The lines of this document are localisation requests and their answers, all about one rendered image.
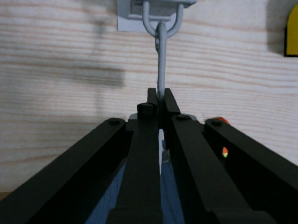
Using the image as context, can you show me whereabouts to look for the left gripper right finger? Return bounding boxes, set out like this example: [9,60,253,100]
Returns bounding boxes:
[163,88,298,224]

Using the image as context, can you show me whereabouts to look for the grey metal hook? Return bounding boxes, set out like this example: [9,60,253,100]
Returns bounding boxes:
[155,22,167,174]

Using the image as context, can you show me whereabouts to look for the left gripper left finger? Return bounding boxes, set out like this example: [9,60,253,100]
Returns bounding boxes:
[0,88,164,224]

